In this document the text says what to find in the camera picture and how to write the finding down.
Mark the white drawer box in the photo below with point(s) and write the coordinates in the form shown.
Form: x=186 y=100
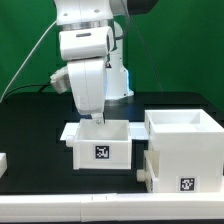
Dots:
x=99 y=146
x=149 y=173

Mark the white left rail piece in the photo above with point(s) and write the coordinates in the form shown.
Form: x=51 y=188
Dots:
x=3 y=164

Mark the white marker sheet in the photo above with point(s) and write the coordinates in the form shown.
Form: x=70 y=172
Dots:
x=137 y=129

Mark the white front rail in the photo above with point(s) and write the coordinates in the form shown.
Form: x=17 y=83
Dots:
x=111 y=207

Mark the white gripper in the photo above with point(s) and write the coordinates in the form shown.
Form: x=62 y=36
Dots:
x=86 y=52

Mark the grey mounted camera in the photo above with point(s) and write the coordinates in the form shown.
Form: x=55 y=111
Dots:
x=60 y=80

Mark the large white drawer cabinet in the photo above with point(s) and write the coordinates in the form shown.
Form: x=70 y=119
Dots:
x=190 y=144

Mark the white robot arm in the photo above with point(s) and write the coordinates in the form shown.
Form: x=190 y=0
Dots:
x=86 y=14

